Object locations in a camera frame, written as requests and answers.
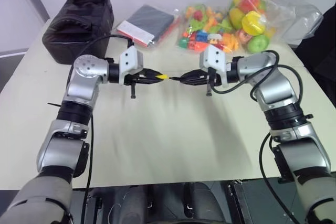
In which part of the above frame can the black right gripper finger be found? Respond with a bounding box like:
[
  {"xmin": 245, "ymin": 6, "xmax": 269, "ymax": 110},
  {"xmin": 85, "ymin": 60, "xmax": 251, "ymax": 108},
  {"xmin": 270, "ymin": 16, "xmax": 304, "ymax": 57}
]
[
  {"xmin": 179, "ymin": 77, "xmax": 203, "ymax": 87},
  {"xmin": 181, "ymin": 69, "xmax": 203, "ymax": 79}
]

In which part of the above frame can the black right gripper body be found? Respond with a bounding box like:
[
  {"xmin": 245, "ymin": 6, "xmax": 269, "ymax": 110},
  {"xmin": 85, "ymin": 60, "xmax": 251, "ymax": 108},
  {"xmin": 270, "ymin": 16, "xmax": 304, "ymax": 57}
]
[{"xmin": 198, "ymin": 67, "xmax": 224, "ymax": 97}]

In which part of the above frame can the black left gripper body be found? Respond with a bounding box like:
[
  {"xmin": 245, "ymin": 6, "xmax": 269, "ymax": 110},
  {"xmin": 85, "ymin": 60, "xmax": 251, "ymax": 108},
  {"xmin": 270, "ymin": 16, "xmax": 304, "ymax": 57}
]
[{"xmin": 124, "ymin": 68, "xmax": 149, "ymax": 99}]

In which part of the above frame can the white red paper card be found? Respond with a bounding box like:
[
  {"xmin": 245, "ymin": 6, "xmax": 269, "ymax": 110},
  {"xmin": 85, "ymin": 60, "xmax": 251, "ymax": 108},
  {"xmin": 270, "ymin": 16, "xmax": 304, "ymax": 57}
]
[{"xmin": 116, "ymin": 20, "xmax": 154, "ymax": 47}]

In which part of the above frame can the clear bag of toy blocks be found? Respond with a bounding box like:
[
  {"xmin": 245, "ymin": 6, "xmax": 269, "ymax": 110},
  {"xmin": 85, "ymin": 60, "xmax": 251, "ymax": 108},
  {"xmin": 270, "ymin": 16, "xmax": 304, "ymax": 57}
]
[{"xmin": 174, "ymin": 3, "xmax": 237, "ymax": 55}]

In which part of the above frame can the clear bag with dark cloth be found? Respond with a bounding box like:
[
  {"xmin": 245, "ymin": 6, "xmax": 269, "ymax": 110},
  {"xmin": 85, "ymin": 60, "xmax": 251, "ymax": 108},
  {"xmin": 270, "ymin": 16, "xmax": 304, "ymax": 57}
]
[{"xmin": 115, "ymin": 3, "xmax": 182, "ymax": 49}]

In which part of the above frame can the clear bag of toy fruit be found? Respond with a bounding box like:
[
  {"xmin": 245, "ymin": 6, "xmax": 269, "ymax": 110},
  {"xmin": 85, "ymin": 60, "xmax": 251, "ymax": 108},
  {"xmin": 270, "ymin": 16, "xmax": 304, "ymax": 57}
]
[{"xmin": 226, "ymin": 0, "xmax": 285, "ymax": 55}]

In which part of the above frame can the black fabric carry bag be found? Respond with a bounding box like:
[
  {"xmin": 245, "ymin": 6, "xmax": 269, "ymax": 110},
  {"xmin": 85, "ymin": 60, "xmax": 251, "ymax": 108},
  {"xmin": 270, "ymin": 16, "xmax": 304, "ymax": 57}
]
[{"xmin": 41, "ymin": 0, "xmax": 115, "ymax": 65}]

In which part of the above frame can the black chair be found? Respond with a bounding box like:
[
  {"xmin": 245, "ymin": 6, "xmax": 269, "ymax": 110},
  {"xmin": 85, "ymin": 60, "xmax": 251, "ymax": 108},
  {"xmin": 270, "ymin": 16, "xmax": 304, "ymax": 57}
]
[{"xmin": 295, "ymin": 5, "xmax": 336, "ymax": 78}]

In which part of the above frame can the black metal box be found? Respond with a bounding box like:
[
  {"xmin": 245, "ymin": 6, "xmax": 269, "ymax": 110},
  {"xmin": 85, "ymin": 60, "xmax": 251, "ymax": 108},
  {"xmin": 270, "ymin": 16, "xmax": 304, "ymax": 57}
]
[{"xmin": 226, "ymin": 178, "xmax": 300, "ymax": 224}]

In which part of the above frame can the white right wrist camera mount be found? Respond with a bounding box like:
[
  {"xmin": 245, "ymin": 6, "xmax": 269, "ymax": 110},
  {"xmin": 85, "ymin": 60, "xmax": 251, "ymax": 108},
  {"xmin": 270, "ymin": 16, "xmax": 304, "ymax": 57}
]
[{"xmin": 199, "ymin": 45, "xmax": 227, "ymax": 78}]

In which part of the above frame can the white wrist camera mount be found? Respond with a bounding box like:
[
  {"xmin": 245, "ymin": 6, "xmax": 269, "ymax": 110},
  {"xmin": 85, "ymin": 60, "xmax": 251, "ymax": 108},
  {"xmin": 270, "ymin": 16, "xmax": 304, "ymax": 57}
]
[
  {"xmin": 119, "ymin": 46, "xmax": 145, "ymax": 86},
  {"xmin": 199, "ymin": 45, "xmax": 227, "ymax": 78}
]

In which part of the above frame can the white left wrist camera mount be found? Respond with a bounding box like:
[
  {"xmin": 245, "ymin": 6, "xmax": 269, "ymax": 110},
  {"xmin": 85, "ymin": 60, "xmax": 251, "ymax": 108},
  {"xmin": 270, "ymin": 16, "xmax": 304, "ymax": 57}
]
[{"xmin": 119, "ymin": 46, "xmax": 145, "ymax": 86}]

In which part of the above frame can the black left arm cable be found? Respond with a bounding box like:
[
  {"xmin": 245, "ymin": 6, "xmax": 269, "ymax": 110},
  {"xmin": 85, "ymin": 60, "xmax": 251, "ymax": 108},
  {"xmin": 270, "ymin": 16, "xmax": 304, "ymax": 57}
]
[{"xmin": 67, "ymin": 34, "xmax": 137, "ymax": 199}]

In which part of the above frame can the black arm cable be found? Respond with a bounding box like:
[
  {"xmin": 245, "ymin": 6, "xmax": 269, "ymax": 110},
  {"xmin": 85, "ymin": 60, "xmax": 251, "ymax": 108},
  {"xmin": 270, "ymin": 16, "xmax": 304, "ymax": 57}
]
[
  {"xmin": 211, "ymin": 50, "xmax": 303, "ymax": 224},
  {"xmin": 67, "ymin": 34, "xmax": 137, "ymax": 199}
]

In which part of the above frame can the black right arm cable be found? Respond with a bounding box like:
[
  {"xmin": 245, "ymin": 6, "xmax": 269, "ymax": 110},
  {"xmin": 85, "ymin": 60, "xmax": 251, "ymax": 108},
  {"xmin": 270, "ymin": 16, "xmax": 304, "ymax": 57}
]
[{"xmin": 211, "ymin": 50, "xmax": 303, "ymax": 224}]

